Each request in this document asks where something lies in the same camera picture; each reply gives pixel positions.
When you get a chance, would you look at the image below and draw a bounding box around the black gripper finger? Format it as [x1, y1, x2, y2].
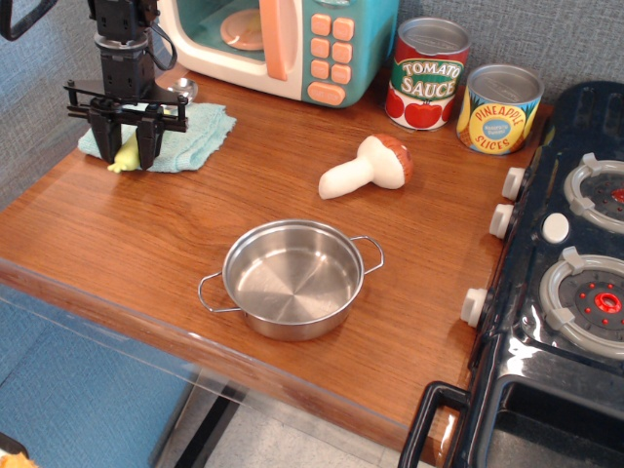
[88, 108, 122, 163]
[136, 119, 165, 170]

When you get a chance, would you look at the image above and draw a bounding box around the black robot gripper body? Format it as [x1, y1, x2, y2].
[64, 33, 189, 132]

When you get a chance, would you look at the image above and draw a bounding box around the yellow handled metal spoon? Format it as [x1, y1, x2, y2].
[107, 78, 199, 174]

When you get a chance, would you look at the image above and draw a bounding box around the stainless steel pot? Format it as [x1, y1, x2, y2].
[197, 219, 385, 342]

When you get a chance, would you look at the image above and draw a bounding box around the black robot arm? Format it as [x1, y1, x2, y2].
[64, 1, 188, 170]

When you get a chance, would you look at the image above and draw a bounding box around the light blue folded cloth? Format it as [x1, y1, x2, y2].
[78, 100, 238, 174]

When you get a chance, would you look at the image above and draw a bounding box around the toy microwave oven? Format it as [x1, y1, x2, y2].
[159, 0, 399, 108]

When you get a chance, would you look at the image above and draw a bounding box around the toy mushroom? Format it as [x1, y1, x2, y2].
[318, 134, 414, 200]

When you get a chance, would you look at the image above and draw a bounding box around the tomato sauce can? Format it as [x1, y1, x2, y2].
[385, 17, 471, 131]

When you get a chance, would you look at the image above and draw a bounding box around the pineapple slices can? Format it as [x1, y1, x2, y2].
[456, 63, 544, 155]

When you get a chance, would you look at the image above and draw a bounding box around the black toy stove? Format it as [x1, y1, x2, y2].
[400, 81, 623, 467]

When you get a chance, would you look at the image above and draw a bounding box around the black braided cable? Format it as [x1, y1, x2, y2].
[0, 0, 178, 73]

